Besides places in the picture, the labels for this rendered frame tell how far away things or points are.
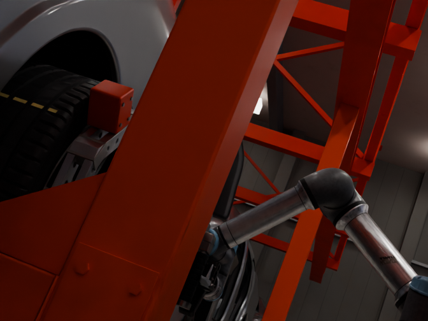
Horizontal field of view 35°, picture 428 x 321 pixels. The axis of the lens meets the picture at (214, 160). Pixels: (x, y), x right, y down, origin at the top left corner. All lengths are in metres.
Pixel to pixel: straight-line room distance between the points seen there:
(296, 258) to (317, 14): 1.87
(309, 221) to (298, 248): 0.23
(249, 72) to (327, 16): 4.16
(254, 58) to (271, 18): 0.08
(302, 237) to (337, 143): 0.83
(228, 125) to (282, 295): 4.21
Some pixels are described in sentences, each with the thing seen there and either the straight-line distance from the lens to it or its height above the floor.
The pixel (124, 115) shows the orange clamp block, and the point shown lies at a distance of 1.51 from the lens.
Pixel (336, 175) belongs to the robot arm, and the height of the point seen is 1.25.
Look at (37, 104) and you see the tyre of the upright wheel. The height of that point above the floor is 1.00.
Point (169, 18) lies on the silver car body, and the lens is 2.27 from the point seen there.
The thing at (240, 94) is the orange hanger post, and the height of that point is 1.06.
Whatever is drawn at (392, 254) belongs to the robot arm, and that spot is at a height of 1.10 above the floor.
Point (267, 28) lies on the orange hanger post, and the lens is 1.18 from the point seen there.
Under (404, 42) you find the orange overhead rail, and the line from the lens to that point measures 5.23.
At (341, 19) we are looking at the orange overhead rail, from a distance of 5.28.
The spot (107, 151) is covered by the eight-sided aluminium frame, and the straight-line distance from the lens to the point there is 1.48.
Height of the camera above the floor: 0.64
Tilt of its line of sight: 16 degrees up
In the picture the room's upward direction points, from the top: 22 degrees clockwise
